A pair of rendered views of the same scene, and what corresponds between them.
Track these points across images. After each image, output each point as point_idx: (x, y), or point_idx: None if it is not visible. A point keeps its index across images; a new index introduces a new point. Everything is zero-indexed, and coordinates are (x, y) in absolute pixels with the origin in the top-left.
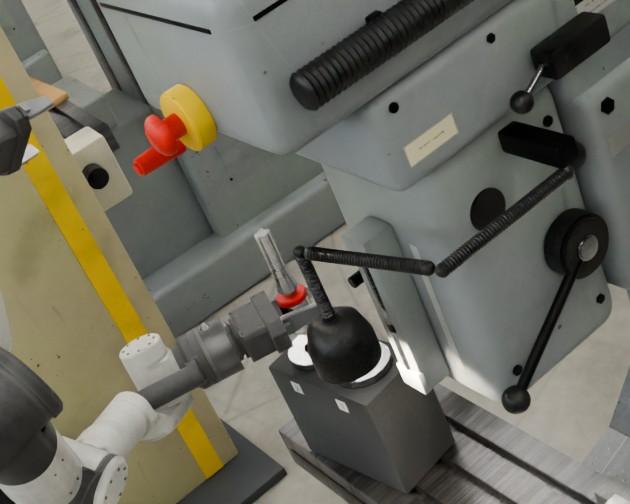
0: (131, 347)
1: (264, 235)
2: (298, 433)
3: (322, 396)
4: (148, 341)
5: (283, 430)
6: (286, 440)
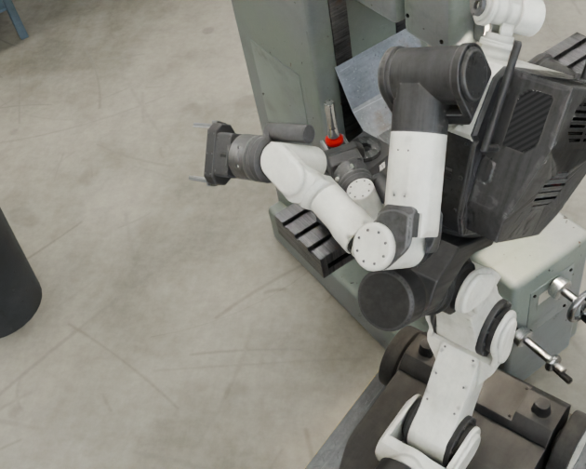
0: (359, 193)
1: (332, 101)
2: (328, 248)
3: (371, 174)
4: (360, 182)
5: (322, 257)
6: (326, 261)
